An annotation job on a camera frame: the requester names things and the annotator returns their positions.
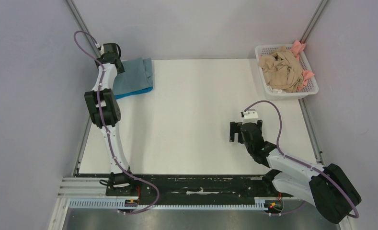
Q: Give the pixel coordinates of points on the left aluminium frame post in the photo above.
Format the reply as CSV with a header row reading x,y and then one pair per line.
x,y
84,32

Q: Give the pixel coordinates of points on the folded bright blue t shirt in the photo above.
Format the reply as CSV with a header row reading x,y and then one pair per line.
x,y
142,91

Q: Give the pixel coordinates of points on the beige t shirt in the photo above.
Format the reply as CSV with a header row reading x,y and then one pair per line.
x,y
281,70

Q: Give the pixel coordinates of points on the grey blue t shirt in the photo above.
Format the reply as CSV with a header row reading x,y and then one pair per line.
x,y
138,75

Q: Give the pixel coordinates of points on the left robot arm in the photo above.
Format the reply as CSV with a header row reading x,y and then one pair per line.
x,y
105,113

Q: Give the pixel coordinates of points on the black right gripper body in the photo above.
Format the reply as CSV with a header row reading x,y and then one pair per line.
x,y
236,132

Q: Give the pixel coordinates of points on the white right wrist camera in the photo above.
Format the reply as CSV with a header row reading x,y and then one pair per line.
x,y
250,114

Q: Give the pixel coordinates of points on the white slotted cable duct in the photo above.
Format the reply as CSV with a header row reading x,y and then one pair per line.
x,y
123,204

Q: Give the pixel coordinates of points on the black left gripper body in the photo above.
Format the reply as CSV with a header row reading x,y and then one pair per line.
x,y
120,70

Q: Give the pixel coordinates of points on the aluminium frame post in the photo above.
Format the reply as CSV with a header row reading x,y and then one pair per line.
x,y
314,20
84,32

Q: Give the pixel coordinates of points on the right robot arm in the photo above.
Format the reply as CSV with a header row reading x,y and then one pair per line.
x,y
325,187

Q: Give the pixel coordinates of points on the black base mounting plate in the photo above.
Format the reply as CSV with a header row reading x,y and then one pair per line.
x,y
206,189

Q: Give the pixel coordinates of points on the right aluminium frame post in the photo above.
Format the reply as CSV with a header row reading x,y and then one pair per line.
x,y
314,20

